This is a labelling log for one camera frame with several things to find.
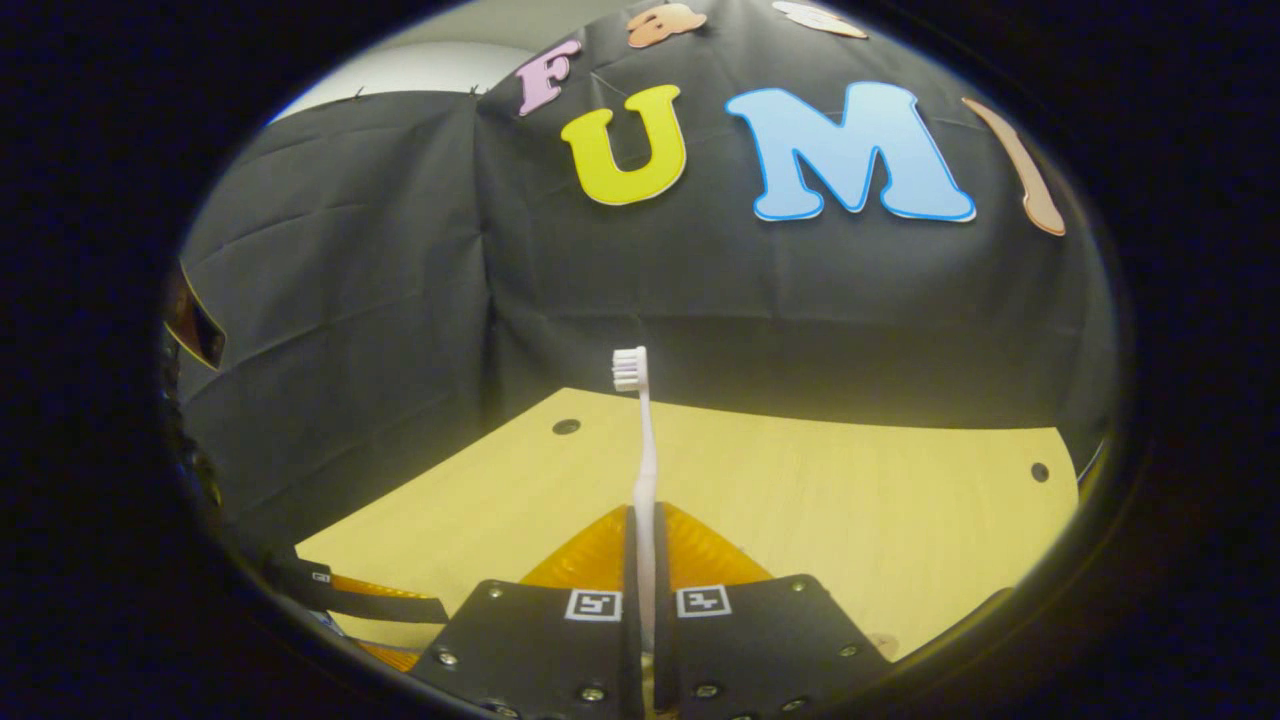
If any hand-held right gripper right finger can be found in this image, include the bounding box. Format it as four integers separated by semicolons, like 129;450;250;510
655;502;894;720

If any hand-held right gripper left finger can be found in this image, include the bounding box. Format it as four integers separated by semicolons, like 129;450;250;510
410;505;641;720

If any white toothbrush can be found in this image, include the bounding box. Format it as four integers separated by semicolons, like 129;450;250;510
611;346;661;651

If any black backdrop cloth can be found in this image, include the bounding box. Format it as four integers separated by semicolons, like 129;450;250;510
165;0;1116;561

